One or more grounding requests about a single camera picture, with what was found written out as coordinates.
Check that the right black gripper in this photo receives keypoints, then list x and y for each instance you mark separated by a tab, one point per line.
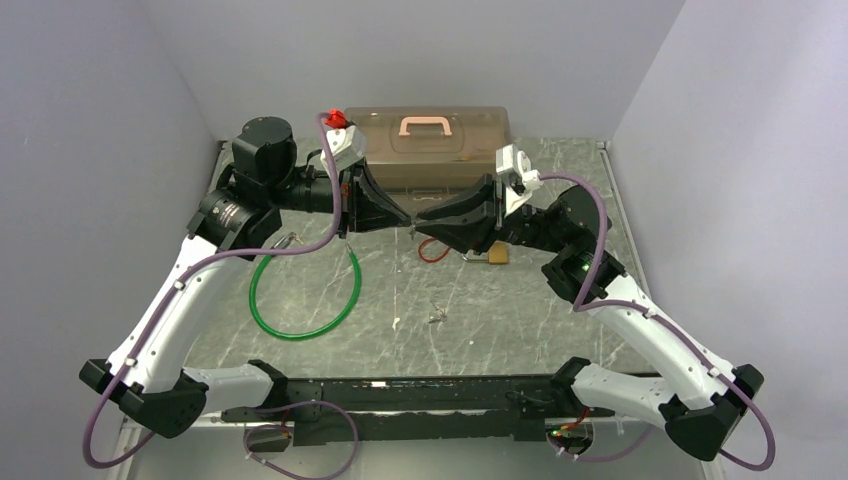
473	219

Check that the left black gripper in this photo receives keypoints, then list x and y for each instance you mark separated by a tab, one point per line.
364	206

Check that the red cable lock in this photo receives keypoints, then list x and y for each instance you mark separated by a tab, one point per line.
432	251

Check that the green cable lock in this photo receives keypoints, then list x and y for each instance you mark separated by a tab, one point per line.
309	306

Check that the small silver key pair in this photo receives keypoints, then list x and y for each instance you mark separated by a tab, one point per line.
289	239

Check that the silver key set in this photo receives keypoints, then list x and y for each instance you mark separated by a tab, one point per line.
438	315

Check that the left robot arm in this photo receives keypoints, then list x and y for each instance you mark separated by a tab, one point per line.
146	377

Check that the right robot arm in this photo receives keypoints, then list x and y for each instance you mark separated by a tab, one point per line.
696	398

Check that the brass padlock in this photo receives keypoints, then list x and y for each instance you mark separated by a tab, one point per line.
498	254

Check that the brown translucent tool box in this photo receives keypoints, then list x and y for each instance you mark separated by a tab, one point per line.
428	161

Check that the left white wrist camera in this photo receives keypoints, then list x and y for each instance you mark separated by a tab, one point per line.
346	141

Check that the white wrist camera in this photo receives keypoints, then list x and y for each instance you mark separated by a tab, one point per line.
346	141
518	180

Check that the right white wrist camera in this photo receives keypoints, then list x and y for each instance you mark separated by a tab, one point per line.
518	180

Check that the pink tool box handle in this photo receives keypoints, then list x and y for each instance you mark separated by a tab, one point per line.
407	122

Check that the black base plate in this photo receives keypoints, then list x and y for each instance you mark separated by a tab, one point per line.
520	407

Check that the aluminium frame rail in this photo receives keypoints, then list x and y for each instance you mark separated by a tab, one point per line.
171	413

